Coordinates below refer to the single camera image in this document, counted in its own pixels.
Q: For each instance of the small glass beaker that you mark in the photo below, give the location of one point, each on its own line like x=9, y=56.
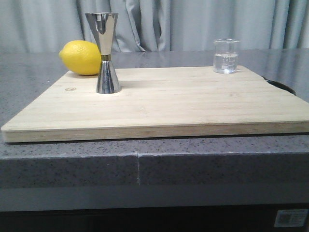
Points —
x=226, y=55

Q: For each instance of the steel double jigger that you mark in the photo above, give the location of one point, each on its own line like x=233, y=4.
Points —
x=103, y=26

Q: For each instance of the wooden cutting board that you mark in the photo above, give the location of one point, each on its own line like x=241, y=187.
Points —
x=159, y=102

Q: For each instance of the yellow lemon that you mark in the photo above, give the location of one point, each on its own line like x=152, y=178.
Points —
x=81, y=57

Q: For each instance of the grey curtain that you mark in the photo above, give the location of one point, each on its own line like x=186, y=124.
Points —
x=34, y=26

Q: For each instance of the white QR code label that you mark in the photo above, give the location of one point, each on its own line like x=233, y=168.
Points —
x=291, y=218

